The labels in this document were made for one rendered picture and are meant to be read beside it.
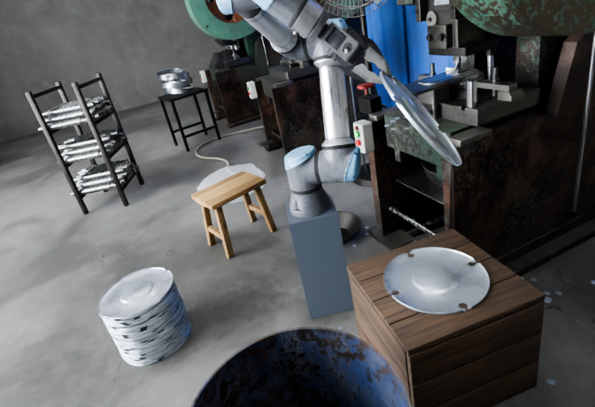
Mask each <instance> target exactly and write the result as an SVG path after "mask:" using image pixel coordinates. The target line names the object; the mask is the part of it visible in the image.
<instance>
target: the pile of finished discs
mask: <svg viewBox="0 0 595 407"><path fill-rule="evenodd" d="M409 253H410V254H414V257H408V256H407V255H408V254H407V253H406V254H405V252H404V253H402V254H400V255H398V256H397V257H395V258H394V259H392V260H391V261H390V263H389V264H388V265H387V267H386V269H385V271H384V275H383V281H384V285H385V287H386V289H387V291H388V292H389V294H392V293H391V292H392V291H394V290H397V291H398V292H399V294H398V295H397V296H394V295H392V297H393V298H394V299H395V300H396V301H397V302H398V303H400V304H402V305H404V306H405V307H407V308H409V309H411V310H414V311H418V312H422V313H427V314H435V315H447V314H454V313H459V312H463V311H465V309H462V308H460V307H459V304H460V303H465V304H466V305H467V308H468V309H471V308H473V307H475V306H477V305H478V304H479V303H480V302H481V301H482V300H483V299H484V298H485V297H486V296H487V294H488V292H489V288H490V278H489V274H488V273H487V271H486V270H485V268H484V267H483V266H482V265H481V264H480V263H479V264H478V263H476V264H475V266H470V265H468V263H469V262H473V263H474V262H475V260H474V259H473V258H472V257H471V256H469V255H467V254H465V253H463V252H460V251H457V250H451V249H447V248H439V247H427V248H419V249H415V250H412V251H410V252H409Z"/></svg>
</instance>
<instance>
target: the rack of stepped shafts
mask: <svg viewBox="0 0 595 407"><path fill-rule="evenodd" d="M96 76H97V78H95V79H93V80H90V81H86V82H84V83H82V84H80V85H79V84H78V82H77V81H76V82H73V83H72V86H73V89H74V92H75V94H76V95H77V98H78V100H76V101H72V102H69V100H68V98H67V95H66V92H65V91H64V88H63V86H62V84H61V82H60V81H58V82H55V84H56V87H53V88H48V89H46V90H44V91H41V92H38V93H36V94H32V91H30V92H27V93H25V94H26V96H27V99H28V102H29V103H30V105H31V107H32V109H33V111H34V113H35V116H36V117H37V119H38V121H39V123H40V125H41V127H38V130H39V131H43V132H44V134H45V136H46V138H47V140H48V142H49V144H50V146H51V148H52V150H53V152H54V154H55V156H56V158H57V160H58V163H59V165H60V167H61V169H62V171H63V173H64V175H65V177H66V179H67V181H68V183H69V185H70V187H71V189H72V191H73V192H71V196H73V195H74V196H75V198H76V200H77V202H78V204H79V205H80V207H81V210H82V212H83V214H84V215H86V214H88V213H89V210H88V208H87V206H86V204H85V203H84V201H83V199H82V198H83V197H84V196H85V195H87V194H90V193H94V192H98V191H104V192H108V189H112V188H116V189H117V190H118V192H119V195H120V198H121V201H122V202H123V204H124V206H129V203H128V200H127V197H126V195H125V193H124V189H125V187H126V186H127V185H128V183H129V182H130V181H131V180H132V179H133V178H134V177H135V175H136V177H137V179H138V181H139V183H140V185H143V184H144V181H143V177H142V175H141V173H140V171H139V166H138V165H137V163H136V161H135V158H134V155H133V152H132V150H131V148H130V146H129V143H128V138H127V137H126V135H125V133H124V130H123V128H122V125H121V124H120V120H119V117H118V114H117V112H116V110H115V108H114V105H113V103H112V99H111V97H110V95H109V92H108V90H107V87H106V86H105V83H104V79H103V76H102V74H101V73H97V74H96ZM97 81H99V84H100V86H101V89H102V90H103V93H104V96H99V97H94V98H93V97H90V98H84V96H83V94H82V92H81V88H84V87H87V86H88V85H90V84H93V83H95V82H97ZM55 90H58V92H59V94H60V95H61V97H62V100H63V102H64V103H63V104H60V105H59V106H55V107H52V108H51V109H50V110H47V111H45V112H43V113H42V112H41V110H40V108H39V106H38V104H37V102H36V101H35V98H37V97H39V96H43V95H46V94H48V93H50V92H53V91H55ZM105 100H106V101H105ZM106 105H108V106H106ZM47 115H48V116H49V117H48V118H46V119H45V118H44V117H43V116H47ZM111 115H112V116H113V119H114V121H115V124H116V126H117V128H115V129H111V130H107V129H106V130H102V131H98V130H97V126H96V125H97V124H98V123H100V122H101V121H103V120H104V119H106V118H108V117H109V116H111ZM47 122H50V123H49V124H47ZM84 122H88V123H89V126H90V128H91V131H92V133H88V134H83V132H82V130H81V126H80V125H81V124H83V123H84ZM72 126H74V127H75V129H76V131H77V134H78V135H76V137H74V138H71V139H68V141H65V144H62V145H58V146H57V144H56V142H55V140H54V138H53V136H52V134H54V133H56V132H57V131H58V130H60V129H62V128H64V127H72ZM123 146H125V148H126V151H127V154H128V156H129V159H125V160H121V161H119V160H116V161H111V158H112V157H113V156H114V155H115V154H116V153H117V152H118V151H119V150H120V149H121V148H122V147H123ZM64 149H65V150H64ZM60 150H64V153H60ZM63 156H65V157H63ZM101 156H103V158H104V161H105V163H103V164H99V165H97V162H96V160H95V158H97V157H101ZM88 159H89V161H90V163H91V164H92V165H91V166H89V168H85V169H81V171H80V172H78V174H79V175H78V176H77V178H74V179H73V177H72V175H71V174H70V172H69V169H68V167H69V166H70V165H72V164H73V163H74V162H79V161H83V160H88ZM66 162H67V163H66ZM75 181H78V182H77V185H76V184H75Z"/></svg>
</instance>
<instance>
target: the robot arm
mask: <svg viewBox="0 0 595 407"><path fill-rule="evenodd" d="M216 3H217V5H218V7H219V9H220V11H221V12H222V13H223V14H226V15H228V14H232V15H233V14H234V13H238V14H239V15H240V16H241V17H243V18H244V19H245V20H246V21H247V22H249V23H250V24H251V25H252V26H253V27H254V28H256V29H257V30H258V31H259V32H260V33H261V34H262V35H264V36H265V37H266V38H267V39H268V41H270V43H271V46H272V47H273V49H274V50H276V51H277V52H278V53H280V54H281V55H283V56H285V57H287V58H291V59H295V60H300V61H306V60H313V64H314V65H315V66H316V67H317V68H318V69H319V75H320V85H321V102H322V112H323V121H324V131H325V142H324V143H323V144H322V145H321V149H322V150H316V149H315V147H314V146H311V145H307V146H303V147H299V148H296V149H294V150H292V151H291V152H289V153H288V154H287V155H286V156H285V158H284V162H285V170H286V172H287V175H288V180H289V184H290V191H291V195H290V212H291V214H292V215H293V216H295V217H298V218H312V217H316V216H319V215H321V214H322V213H324V212H326V211H327V210H328V209H329V207H330V201H329V198H328V195H327V194H326V192H325V190H324V189H323V187H322V185H321V183H332V182H347V181H355V180H357V179H358V177H359V171H360V163H361V153H360V147H356V146H355V141H354V140H353V139H352V138H351V137H350V127H349V116H348V106H347V95H346V85H345V75H344V74H346V75H348V76H349V77H351V78H353V79H357V80H361V81H368V82H373V83H377V84H383V82H382V80H381V77H380V76H377V75H376V74H375V73H374V72H370V71H368V69H367V67H366V66H365V65H363V64H362V63H359V64H356V60H357V59H358V57H359V56H360V54H361V53H364V51H365V56H364V58H365V59H366V60H367V61H368V62H373V63H375V64H376V67H378V68H379V69H382V71H383V73H384V74H385V75H387V76H388V77H389V78H391V77H392V76H391V71H390V68H389V66H388V64H387V62H386V60H385V58H384V57H383V54H382V53H381V51H380V50H379V48H378V46H377V45H376V43H375V42H374V41H373V40H371V39H370V38H368V37H365V36H364V35H363V34H360V35H359V36H358V35H355V34H354V33H355V32H354V31H350V30H349V29H348V27H347V25H346V23H345V21H344V20H343V19H341V18H338V19H328V17H329V14H328V13H326V12H323V8H322V7H320V6H319V5H318V4H317V3H315V2H314V1H313V0H216Z"/></svg>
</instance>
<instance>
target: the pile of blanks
mask: <svg viewBox="0 0 595 407"><path fill-rule="evenodd" d="M97 311H98V308H97ZM98 314H99V315H100V317H101V318H102V319H103V321H104V323H105V325H106V327H107V330H108V332H109V334H110V335H111V336H112V338H113V340H114V342H115V344H116V346H117V347H118V349H119V351H120V354H121V356H122V357H123V359H124V360H125V361H126V362H127V363H129V364H131V365H136V366H145V365H153V364H156V363H157V362H159V360H164V359H166V358H167V357H170V356H171V355H172V354H174V353H175V351H177V350H178V349H179V348H180V347H181V346H182V345H183V343H185V342H186V340H187V339H188V337H189V334H190V330H191V323H190V318H189V314H188V312H187V310H186V307H185V304H184V302H183V300H182V297H181V295H180V292H179V289H178V288H177V286H176V284H175V281H174V282H173V286H172V287H171V289H170V290H169V292H168V293H167V294H166V296H165V297H164V298H163V299H162V300H161V301H159V302H156V304H155V305H154V306H152V307H151V308H150V309H148V310H147V311H144V312H142V313H140V314H137V315H135V316H133V317H129V318H125V319H107V318H105V317H104V316H102V315H101V314H100V313H99V311H98Z"/></svg>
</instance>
